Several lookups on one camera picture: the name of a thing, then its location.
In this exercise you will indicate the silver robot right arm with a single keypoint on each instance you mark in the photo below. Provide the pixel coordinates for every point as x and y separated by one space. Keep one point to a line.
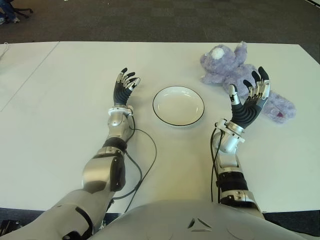
230 142

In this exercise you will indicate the white plate black rim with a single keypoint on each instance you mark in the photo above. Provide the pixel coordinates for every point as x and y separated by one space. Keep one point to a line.
178 106

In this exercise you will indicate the black office chair base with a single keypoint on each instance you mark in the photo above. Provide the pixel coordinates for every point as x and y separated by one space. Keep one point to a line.
23 11

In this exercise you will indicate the purple plush doll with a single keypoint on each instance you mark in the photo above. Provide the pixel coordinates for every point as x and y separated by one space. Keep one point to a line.
222 67

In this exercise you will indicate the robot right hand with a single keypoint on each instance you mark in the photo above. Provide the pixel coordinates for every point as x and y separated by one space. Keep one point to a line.
246 112

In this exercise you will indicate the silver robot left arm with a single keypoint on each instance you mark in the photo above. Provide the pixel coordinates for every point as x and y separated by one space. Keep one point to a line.
96 172

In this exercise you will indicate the person legs blue jeans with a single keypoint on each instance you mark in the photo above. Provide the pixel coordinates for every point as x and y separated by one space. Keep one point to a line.
8 10

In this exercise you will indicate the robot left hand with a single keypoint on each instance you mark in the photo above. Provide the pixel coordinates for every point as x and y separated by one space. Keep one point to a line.
121 93

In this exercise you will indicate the silver robot torso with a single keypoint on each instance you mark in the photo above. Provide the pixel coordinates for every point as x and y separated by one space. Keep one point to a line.
195 220

